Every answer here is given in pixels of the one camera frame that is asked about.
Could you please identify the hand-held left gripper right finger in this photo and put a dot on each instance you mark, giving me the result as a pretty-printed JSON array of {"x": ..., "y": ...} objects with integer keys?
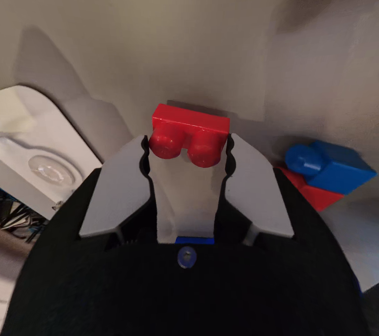
[{"x": 257, "y": 193}]

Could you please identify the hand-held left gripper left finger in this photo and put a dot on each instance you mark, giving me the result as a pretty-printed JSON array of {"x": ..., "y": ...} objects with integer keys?
[{"x": 118, "y": 193}]

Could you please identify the red one-stud block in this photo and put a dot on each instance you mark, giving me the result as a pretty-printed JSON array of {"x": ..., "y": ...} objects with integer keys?
[{"x": 319, "y": 196}]

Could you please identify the blue one-stud block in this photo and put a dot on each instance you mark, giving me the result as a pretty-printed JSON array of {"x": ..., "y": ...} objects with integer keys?
[{"x": 340, "y": 170}]

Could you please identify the red two-stud block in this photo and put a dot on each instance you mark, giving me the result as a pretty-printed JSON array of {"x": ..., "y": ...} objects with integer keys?
[{"x": 189, "y": 122}]

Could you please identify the grey desk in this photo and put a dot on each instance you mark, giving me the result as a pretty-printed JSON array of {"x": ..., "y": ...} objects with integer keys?
[{"x": 177, "y": 30}]

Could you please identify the white tilting stand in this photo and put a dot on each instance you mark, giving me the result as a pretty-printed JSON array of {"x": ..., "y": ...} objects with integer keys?
[{"x": 59, "y": 140}]

